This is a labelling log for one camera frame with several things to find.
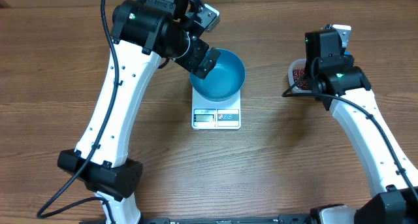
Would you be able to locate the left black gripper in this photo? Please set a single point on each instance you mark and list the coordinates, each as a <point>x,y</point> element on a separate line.
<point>192,64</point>

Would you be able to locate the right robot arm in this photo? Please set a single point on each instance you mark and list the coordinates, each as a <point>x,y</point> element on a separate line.
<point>343,88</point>

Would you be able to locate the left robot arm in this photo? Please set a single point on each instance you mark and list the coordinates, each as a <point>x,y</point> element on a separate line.
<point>145,36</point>

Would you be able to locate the teal round bowl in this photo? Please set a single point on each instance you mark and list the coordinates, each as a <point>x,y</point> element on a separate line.
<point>224,80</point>

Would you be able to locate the white digital kitchen scale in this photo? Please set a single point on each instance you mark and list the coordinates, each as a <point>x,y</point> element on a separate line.
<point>211,115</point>

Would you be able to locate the clear plastic food container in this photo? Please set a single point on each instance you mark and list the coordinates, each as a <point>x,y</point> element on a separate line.
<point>299,63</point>

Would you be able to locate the red adzuki beans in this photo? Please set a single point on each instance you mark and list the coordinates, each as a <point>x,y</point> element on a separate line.
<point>298,75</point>

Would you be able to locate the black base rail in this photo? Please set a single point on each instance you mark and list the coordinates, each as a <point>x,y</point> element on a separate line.
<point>281,219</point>

